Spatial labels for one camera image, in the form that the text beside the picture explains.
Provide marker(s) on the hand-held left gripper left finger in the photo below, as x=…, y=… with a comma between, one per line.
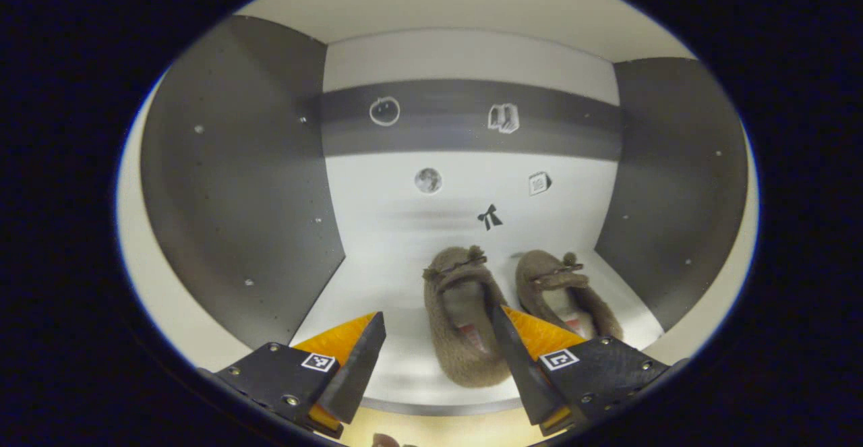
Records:
x=361, y=366

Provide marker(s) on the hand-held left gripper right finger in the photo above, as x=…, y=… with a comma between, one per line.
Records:
x=519, y=366

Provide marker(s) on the brown fluffy shoe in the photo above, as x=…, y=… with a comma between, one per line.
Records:
x=539, y=278
x=448, y=339

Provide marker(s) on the white grey shoe cabinet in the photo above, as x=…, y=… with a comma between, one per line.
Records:
x=236, y=184

